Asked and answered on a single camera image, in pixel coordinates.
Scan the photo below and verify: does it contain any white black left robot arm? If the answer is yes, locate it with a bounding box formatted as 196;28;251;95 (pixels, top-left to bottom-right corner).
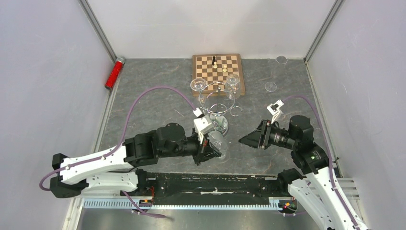
49;123;223;198

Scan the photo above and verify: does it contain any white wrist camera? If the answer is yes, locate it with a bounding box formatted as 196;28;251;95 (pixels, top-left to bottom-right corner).
267;100;284;124
193;114;215;144

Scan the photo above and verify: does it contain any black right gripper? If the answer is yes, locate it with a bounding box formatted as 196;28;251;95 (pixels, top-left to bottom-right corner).
238;119;298;150

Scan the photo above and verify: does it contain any red cylindrical can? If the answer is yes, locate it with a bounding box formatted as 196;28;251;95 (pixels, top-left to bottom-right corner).
105;57;126;90

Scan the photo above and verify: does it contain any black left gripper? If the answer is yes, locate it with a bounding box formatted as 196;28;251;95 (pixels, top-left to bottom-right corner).
159;130;222;166

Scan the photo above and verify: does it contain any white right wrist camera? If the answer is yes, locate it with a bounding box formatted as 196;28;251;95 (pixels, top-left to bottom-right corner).
267;100;284;124

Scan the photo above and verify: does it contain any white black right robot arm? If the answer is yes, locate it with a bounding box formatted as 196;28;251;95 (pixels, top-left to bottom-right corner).
239;115;368;230

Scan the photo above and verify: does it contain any wooden chessboard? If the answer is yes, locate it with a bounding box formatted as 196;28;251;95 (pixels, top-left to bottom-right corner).
192;54;246;95

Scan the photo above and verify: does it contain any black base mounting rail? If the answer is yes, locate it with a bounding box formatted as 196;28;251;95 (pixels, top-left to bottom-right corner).
128;170;293;206

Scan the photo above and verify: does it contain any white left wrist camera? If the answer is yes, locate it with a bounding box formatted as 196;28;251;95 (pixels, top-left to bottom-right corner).
193;114;215;144

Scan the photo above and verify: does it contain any white slotted cable duct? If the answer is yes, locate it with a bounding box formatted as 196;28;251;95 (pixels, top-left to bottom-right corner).
83;198;282;211

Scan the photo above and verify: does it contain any chrome wine glass rack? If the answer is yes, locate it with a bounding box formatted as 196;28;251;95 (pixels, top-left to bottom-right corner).
198;82;243;136

